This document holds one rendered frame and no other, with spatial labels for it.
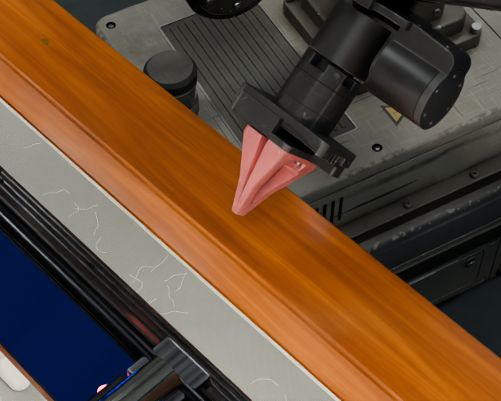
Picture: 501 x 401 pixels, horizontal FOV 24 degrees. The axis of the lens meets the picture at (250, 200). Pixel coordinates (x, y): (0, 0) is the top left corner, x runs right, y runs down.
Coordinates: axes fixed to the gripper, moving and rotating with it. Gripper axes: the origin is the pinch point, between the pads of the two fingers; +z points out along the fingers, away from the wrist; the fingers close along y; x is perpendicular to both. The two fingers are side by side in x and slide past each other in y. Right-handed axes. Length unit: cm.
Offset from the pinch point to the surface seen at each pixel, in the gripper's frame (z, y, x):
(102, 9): 7, -104, 99
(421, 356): 2.0, 18.6, 7.7
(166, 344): 1.0, 19.9, -36.3
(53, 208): 12.3, -17.9, 1.3
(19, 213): 1.2, 7.5, -36.5
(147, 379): 2.3, 21.3, -38.5
